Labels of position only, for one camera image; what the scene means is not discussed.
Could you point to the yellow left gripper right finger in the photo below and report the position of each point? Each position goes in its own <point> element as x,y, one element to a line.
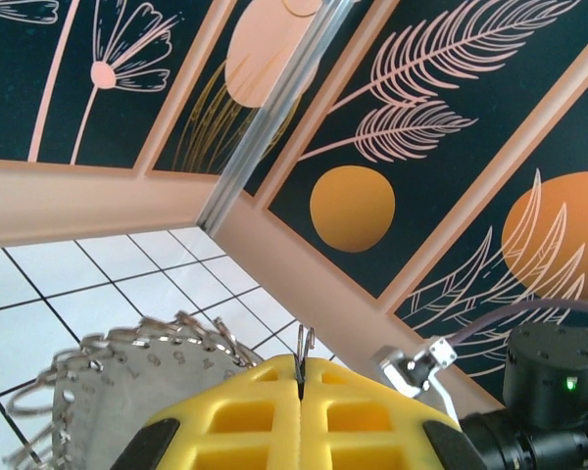
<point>353,440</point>

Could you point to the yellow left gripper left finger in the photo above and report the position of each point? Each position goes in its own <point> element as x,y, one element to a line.
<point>255,440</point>

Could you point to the aluminium corner post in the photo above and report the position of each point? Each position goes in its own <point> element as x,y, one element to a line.
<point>274,112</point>

